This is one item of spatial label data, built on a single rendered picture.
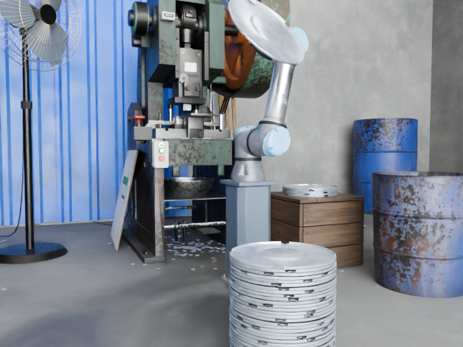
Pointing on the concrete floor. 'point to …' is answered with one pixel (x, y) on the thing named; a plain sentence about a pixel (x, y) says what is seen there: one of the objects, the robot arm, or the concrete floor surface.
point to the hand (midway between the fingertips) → (250, 3)
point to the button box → (157, 163)
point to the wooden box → (321, 224)
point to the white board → (123, 197)
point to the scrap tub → (418, 233)
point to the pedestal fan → (36, 22)
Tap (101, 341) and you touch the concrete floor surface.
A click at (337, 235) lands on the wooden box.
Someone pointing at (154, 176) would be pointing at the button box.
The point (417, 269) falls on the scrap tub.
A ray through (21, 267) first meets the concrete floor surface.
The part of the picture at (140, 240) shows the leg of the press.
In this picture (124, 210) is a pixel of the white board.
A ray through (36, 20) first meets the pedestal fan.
